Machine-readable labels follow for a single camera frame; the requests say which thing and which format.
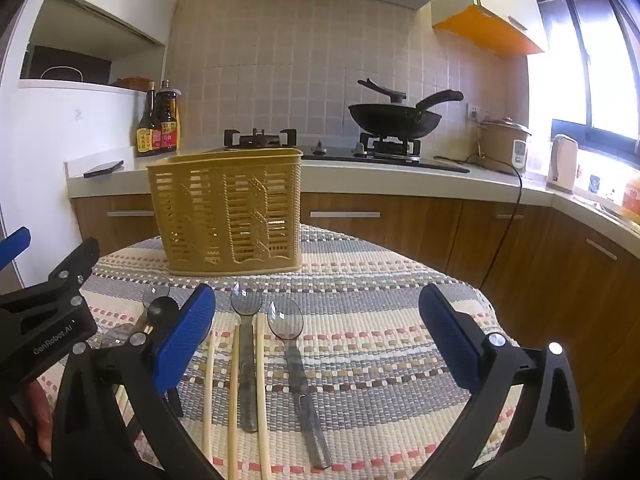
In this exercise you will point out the tall dark sauce bottle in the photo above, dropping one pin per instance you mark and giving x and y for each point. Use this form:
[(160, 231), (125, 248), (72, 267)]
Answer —
[(147, 135)]

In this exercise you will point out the orange bottle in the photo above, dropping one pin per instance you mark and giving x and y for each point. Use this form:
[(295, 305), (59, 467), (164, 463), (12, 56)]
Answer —
[(632, 200)]

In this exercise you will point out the black gas stove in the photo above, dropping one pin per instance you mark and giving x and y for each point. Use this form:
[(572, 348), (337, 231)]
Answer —
[(400, 160)]

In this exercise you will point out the clear plastic spoon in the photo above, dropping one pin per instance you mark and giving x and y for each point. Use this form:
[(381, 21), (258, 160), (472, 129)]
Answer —
[(246, 300), (285, 322), (156, 294)]

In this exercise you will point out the red label sauce bottle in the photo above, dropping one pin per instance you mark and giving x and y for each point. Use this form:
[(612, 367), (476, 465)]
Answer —
[(169, 120)]

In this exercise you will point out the white refrigerator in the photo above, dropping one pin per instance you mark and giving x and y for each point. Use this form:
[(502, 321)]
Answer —
[(50, 160)]

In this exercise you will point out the kitchen window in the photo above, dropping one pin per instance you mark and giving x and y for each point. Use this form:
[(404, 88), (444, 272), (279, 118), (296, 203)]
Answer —
[(590, 60)]

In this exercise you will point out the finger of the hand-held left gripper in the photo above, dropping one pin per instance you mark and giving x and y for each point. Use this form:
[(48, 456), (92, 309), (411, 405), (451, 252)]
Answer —
[(70, 267), (14, 247)]

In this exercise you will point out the black box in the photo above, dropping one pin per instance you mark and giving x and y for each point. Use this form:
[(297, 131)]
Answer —
[(65, 65)]

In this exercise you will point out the wooden chopstick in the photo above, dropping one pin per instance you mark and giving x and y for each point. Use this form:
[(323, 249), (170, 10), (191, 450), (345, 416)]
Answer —
[(262, 410), (233, 410), (207, 385)]

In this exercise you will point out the black spatula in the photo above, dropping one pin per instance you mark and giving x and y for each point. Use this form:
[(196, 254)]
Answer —
[(382, 90)]

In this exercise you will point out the wooden base cabinets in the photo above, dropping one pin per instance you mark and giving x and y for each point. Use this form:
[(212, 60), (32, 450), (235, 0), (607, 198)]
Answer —
[(400, 230)]

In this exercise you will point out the black smartphone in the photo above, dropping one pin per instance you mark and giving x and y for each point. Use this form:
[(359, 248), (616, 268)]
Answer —
[(102, 169)]

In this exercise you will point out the person's left hand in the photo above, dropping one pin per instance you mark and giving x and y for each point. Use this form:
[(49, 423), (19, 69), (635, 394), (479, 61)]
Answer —
[(41, 402)]

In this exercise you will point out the white electric kettle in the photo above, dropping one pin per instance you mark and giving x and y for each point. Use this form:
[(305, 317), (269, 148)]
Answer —
[(562, 162)]

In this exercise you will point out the white wall outlet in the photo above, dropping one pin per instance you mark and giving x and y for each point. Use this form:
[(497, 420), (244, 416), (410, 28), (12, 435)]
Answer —
[(474, 112)]

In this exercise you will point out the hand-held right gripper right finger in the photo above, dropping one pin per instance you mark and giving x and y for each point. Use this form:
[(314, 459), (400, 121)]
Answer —
[(450, 340)]

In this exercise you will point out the black frying pan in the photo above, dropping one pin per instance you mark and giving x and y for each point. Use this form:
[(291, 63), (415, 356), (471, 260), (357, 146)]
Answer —
[(395, 117)]

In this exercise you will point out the white kitchen countertop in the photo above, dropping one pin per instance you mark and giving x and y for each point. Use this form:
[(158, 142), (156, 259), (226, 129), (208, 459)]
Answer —
[(350, 180)]

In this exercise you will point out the beige rice cooker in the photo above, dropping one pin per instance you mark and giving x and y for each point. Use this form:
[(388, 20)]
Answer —
[(500, 145)]

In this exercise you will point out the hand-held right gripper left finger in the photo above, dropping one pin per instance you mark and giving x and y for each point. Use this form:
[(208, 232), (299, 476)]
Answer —
[(182, 345)]

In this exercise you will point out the yellow plastic utensil basket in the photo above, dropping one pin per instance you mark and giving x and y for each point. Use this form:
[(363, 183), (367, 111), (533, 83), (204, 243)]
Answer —
[(225, 210)]

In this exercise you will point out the brown wicker basket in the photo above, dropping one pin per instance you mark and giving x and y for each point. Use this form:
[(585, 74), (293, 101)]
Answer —
[(132, 82)]

